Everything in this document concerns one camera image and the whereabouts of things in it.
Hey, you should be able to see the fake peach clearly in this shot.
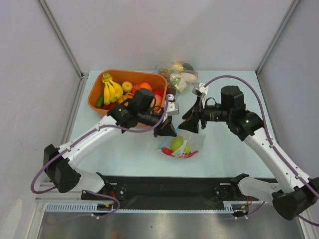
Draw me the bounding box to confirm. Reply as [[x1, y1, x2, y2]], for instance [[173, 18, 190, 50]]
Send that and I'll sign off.
[[151, 95, 162, 111]]

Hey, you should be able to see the red fake chili pepper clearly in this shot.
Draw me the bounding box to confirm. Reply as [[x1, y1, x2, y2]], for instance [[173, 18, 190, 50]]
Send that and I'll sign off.
[[161, 147, 198, 158]]

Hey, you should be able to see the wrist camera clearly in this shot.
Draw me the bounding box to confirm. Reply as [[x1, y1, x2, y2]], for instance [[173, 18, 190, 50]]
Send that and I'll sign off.
[[192, 82, 208, 109], [165, 94, 179, 116]]

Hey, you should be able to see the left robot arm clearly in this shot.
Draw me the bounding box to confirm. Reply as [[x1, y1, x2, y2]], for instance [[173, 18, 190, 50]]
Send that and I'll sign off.
[[43, 89, 179, 199]]

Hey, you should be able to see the orange plastic bin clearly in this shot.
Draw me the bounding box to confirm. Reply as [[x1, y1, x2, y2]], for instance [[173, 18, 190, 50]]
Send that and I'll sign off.
[[88, 70, 167, 128]]

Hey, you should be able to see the yellow fake apple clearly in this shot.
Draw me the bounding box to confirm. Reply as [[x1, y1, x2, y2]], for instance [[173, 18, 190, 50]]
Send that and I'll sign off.
[[122, 81, 133, 93]]

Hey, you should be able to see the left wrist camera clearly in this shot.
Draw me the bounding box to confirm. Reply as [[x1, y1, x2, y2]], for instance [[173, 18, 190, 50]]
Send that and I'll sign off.
[[165, 94, 179, 116]]

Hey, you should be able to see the fake orange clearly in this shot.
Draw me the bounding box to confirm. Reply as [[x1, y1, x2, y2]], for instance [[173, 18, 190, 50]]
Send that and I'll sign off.
[[139, 82, 153, 91]]

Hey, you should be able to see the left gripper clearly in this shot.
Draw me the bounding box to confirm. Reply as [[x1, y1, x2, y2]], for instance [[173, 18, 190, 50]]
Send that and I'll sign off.
[[138, 109, 177, 137]]

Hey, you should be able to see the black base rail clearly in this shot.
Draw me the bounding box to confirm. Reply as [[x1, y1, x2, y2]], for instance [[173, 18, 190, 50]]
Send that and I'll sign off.
[[81, 176, 255, 211]]

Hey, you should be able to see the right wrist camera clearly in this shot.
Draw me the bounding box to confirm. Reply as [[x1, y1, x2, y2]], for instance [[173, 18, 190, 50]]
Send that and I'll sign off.
[[192, 82, 208, 109]]

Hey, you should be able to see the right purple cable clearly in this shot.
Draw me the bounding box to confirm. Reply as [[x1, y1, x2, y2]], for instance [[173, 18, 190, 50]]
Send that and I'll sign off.
[[203, 75, 319, 227]]

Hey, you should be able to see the yellow fake pepper ring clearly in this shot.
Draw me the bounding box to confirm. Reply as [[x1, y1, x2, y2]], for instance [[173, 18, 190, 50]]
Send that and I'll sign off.
[[117, 92, 135, 104]]

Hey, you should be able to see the yellow fake banana bunch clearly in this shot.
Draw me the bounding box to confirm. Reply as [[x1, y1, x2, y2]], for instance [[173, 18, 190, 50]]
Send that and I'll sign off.
[[102, 73, 123, 105]]

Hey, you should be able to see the red fake apple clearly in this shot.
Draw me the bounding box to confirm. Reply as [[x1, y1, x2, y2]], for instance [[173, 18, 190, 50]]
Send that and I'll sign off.
[[153, 90, 164, 98]]

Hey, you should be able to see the green fake pear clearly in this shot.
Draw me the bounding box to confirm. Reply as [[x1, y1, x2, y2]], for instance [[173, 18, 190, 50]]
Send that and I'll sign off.
[[170, 136, 191, 153]]

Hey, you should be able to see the dark red fake plum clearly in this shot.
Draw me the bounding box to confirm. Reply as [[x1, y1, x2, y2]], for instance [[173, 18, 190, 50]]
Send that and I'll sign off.
[[166, 86, 176, 97]]

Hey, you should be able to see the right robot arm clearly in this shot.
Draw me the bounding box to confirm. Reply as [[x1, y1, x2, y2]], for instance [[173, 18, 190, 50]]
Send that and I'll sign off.
[[179, 83, 319, 221]]

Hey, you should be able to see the clear zip top bag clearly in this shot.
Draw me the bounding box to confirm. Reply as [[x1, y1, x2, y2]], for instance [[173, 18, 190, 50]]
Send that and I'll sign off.
[[155, 127, 206, 159]]

